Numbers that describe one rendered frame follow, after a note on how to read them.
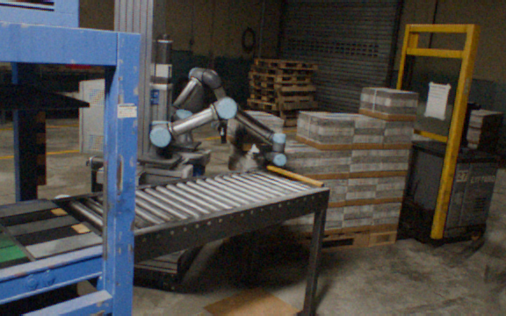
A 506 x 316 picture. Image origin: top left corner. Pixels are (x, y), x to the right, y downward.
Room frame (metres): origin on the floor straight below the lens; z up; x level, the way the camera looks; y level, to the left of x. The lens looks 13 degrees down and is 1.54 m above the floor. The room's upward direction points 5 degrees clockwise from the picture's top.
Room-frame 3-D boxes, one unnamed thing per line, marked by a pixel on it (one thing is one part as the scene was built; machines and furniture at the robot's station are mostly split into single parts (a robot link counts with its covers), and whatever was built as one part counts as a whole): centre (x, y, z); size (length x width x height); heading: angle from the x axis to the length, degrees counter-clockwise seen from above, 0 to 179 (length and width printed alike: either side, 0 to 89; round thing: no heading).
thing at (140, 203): (2.03, 0.44, 0.77); 0.47 x 0.05 x 0.05; 45
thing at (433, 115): (4.09, -1.50, 1.27); 0.57 x 0.01 x 0.65; 25
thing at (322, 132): (3.65, -0.55, 0.95); 0.38 x 0.29 x 0.23; 25
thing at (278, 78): (10.43, -0.54, 0.65); 1.33 x 0.94 x 1.30; 139
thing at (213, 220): (2.08, 0.03, 0.74); 1.34 x 0.05 x 0.12; 135
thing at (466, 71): (3.78, -1.62, 0.97); 0.09 x 0.09 x 1.75; 25
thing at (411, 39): (4.38, -1.34, 0.97); 0.09 x 0.09 x 1.75; 25
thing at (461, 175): (4.24, -1.82, 0.40); 0.69 x 0.55 x 0.80; 25
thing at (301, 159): (3.59, -0.43, 0.42); 1.17 x 0.39 x 0.83; 115
